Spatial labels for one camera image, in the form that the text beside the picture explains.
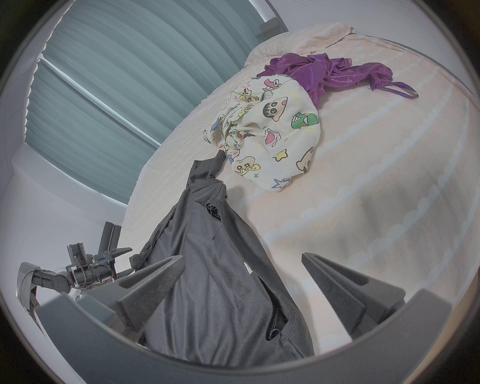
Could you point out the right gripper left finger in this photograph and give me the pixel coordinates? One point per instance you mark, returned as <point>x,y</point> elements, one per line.
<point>138,300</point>

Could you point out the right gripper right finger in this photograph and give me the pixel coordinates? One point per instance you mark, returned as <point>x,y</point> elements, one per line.
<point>352,300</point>

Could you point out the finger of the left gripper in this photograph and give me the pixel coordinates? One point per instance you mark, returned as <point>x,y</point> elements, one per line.
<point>118,254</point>

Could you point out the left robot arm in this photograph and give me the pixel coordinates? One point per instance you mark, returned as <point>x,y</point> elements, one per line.
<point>48,279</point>

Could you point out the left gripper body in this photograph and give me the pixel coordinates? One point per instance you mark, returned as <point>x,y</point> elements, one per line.
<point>93,270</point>

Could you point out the cream pillow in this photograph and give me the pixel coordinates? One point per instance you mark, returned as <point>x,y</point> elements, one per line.
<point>300,41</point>

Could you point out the blue-green curtain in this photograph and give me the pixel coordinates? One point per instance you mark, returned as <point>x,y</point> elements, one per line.
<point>75,142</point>
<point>150,56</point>

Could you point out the black chest of drawers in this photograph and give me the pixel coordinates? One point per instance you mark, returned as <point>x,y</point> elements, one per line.
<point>108,234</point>

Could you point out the bed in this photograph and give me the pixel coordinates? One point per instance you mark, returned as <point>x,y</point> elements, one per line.
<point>375,187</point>

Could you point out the black T-shirt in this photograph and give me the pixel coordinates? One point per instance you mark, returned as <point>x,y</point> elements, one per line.
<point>213,281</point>

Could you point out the white printed garment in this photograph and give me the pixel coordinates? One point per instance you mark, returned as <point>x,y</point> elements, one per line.
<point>277,123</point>

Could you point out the purple garment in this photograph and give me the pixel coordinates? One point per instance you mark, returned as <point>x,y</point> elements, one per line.
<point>311,67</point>

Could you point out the grey bedside table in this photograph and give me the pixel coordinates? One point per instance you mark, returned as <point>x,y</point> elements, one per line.
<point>269,27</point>

